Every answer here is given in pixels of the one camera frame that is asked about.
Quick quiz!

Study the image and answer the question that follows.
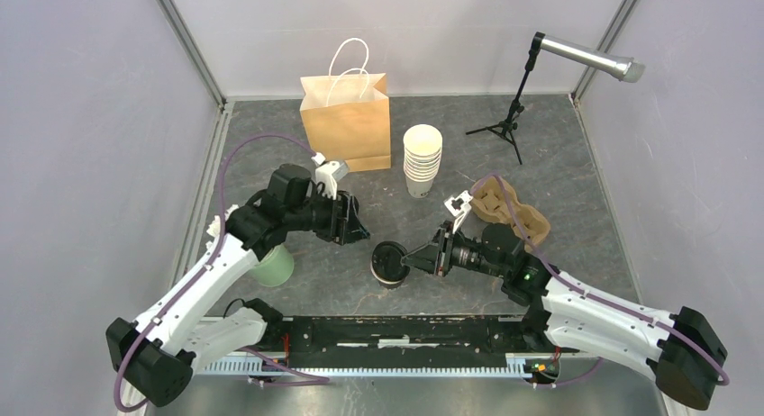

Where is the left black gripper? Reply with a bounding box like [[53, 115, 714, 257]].
[[286, 185, 370, 245]]

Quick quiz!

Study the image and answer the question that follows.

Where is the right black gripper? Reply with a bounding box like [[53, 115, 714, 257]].
[[401, 221, 507, 278]]

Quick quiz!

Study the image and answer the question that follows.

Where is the black coffee lid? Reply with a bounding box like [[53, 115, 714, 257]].
[[371, 241, 407, 275]]

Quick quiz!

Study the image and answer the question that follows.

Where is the black sleeved paper cup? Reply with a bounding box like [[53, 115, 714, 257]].
[[370, 266, 410, 290]]

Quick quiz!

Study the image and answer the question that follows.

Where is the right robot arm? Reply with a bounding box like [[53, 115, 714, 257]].
[[386, 222, 730, 411]]

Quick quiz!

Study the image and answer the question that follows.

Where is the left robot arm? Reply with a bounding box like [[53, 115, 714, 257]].
[[105, 161, 368, 407]]

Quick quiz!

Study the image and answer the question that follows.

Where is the brown pulp cup carrier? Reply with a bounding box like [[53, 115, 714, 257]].
[[468, 174, 552, 248]]

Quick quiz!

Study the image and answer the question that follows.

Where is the green cup holder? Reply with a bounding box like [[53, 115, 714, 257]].
[[248, 244, 295, 287]]

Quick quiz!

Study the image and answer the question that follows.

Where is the brown paper bag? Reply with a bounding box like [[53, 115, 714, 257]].
[[299, 73, 392, 172]]

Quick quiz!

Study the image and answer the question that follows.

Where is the stack of white paper cups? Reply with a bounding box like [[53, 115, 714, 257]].
[[403, 124, 442, 198]]

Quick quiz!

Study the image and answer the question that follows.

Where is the black tripod stand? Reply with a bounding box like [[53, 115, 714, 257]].
[[465, 32, 545, 165]]

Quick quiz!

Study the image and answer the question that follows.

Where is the silver cylindrical lamp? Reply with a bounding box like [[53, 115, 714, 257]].
[[534, 32, 646, 83]]

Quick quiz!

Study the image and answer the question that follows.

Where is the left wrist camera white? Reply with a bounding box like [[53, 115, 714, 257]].
[[311, 152, 350, 200]]

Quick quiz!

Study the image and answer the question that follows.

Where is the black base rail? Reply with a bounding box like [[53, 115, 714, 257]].
[[252, 315, 555, 370]]

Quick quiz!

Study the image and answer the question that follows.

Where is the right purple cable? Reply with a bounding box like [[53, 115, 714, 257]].
[[468, 173, 732, 388]]

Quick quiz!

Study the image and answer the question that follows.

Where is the purple cable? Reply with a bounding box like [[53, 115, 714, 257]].
[[113, 133, 331, 414], [468, 173, 732, 388]]

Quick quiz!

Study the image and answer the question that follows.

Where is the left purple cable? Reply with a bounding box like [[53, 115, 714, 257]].
[[113, 133, 331, 414]]

